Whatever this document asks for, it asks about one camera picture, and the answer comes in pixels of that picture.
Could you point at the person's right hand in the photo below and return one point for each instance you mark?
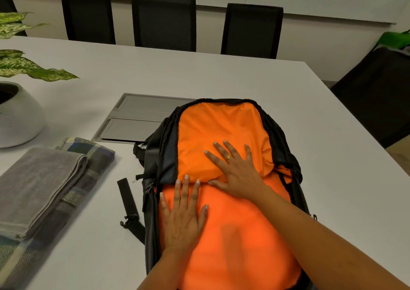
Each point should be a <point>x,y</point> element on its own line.
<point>241,177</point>

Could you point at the person's left hand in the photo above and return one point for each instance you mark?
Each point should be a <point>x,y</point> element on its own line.
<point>182,225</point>

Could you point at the black backpack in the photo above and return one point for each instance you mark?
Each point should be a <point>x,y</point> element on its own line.
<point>230,123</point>

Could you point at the plaid flannel shirt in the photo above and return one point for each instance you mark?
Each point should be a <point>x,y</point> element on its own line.
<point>93,161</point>

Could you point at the grey towel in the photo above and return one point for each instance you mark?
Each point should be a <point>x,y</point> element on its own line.
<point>35,184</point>

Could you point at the person's right forearm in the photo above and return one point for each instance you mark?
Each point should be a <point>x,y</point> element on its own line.
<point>326,245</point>

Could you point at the small variegated table plant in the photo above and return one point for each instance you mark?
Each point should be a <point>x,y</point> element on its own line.
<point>19,65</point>

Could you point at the black frame chair green seat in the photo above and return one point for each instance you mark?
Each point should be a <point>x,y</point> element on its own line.
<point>395,39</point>

